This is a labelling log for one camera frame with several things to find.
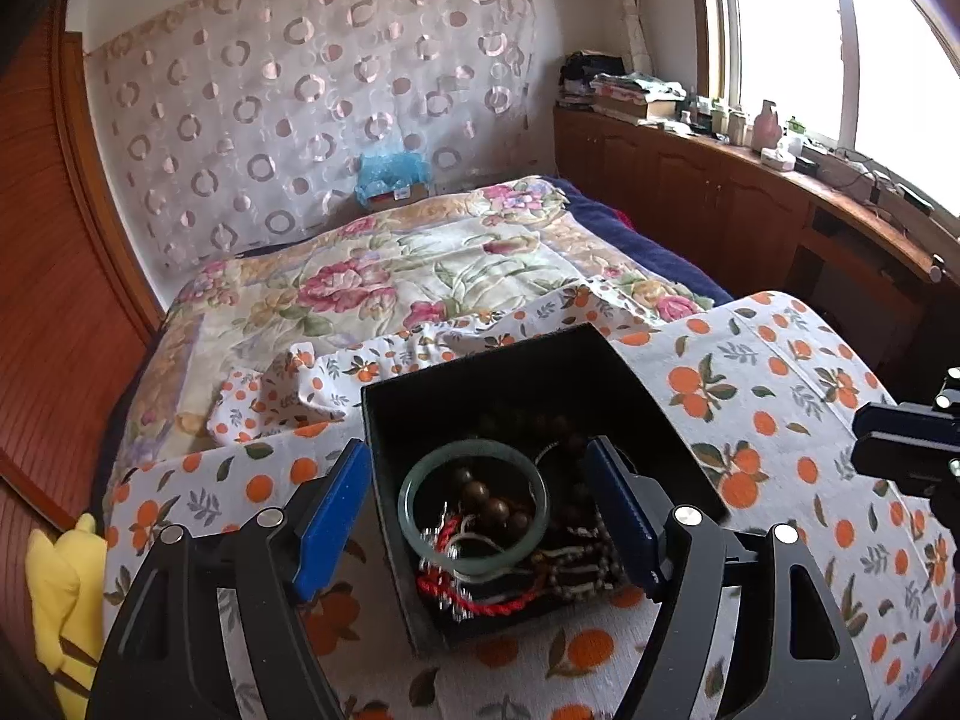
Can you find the yellow plush toy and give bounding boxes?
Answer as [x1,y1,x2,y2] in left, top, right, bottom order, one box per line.
[26,514,110,720]

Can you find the row of bottles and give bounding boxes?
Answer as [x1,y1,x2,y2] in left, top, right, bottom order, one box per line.
[690,94,807,155]

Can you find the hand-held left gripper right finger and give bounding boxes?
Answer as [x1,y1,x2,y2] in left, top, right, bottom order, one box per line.
[583,433,875,720]

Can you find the cardboard box with cloths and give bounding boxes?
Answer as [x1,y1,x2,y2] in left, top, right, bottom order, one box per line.
[592,73,687,125]

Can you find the circle pattern sheer curtain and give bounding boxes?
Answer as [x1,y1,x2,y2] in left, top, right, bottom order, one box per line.
[82,0,556,278]

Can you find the blue plastic bag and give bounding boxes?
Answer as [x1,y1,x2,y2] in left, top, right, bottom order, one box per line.
[354,151,434,203]

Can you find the green jade bangle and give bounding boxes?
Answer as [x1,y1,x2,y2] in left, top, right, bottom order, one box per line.
[397,441,547,578]

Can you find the black cables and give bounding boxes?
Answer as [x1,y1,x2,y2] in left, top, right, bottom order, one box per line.
[817,150,938,226]

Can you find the wooden framed window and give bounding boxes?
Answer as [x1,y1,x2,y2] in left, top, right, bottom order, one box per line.
[686,0,960,218]

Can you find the brown wooden wardrobe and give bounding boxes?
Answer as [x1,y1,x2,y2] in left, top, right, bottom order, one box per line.
[0,0,166,533]

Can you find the black square box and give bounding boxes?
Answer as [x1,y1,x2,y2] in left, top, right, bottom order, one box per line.
[360,322,732,653]

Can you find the patterned window curtain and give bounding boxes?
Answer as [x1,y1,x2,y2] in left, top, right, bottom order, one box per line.
[600,0,657,76]

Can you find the navy blue blanket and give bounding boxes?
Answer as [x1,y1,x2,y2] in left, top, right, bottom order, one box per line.
[540,176,736,308]

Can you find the small brown bead string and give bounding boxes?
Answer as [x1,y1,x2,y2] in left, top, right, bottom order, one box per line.
[469,409,601,541]

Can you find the dark wooden bead bracelet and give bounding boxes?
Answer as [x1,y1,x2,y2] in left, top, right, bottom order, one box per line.
[450,465,533,537]

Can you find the red string bracelet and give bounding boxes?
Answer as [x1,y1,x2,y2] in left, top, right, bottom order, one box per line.
[416,517,556,620]

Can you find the orange fruit print cloth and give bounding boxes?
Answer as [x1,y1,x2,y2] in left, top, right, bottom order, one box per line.
[101,289,960,720]

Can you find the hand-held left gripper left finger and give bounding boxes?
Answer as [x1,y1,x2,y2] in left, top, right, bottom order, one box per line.
[86,437,374,720]

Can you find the floral quilt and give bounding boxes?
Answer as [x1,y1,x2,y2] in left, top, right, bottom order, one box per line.
[105,176,721,481]

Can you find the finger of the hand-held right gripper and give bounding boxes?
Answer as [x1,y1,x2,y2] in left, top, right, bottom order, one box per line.
[855,435,960,526]
[853,366,960,440]

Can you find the wooden cabinet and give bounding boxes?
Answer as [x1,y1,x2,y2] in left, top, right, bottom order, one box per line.
[553,101,960,391]

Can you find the pile of dark clothes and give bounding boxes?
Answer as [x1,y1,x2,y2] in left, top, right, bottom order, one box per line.
[559,51,627,110]

